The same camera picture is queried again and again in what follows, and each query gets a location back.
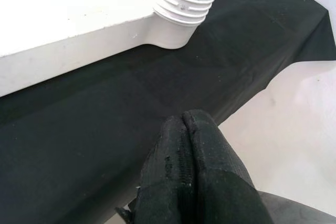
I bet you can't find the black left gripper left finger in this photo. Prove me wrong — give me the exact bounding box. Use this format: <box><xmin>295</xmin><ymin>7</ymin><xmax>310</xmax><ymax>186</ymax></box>
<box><xmin>115</xmin><ymin>114</ymin><xmax>197</xmax><ymax>224</ymax></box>

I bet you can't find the black tablecloth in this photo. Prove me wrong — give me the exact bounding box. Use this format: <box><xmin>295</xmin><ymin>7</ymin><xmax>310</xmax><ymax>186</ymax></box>
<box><xmin>0</xmin><ymin>0</ymin><xmax>336</xmax><ymax>224</ymax></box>

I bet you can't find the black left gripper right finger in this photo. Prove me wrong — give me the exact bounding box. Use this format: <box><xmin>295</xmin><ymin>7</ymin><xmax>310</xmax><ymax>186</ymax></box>
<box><xmin>183</xmin><ymin>108</ymin><xmax>275</xmax><ymax>224</ymax></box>

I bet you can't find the white plastic table top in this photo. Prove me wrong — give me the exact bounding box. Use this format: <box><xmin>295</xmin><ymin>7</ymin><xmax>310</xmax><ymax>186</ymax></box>
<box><xmin>0</xmin><ymin>0</ymin><xmax>204</xmax><ymax>98</ymax></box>

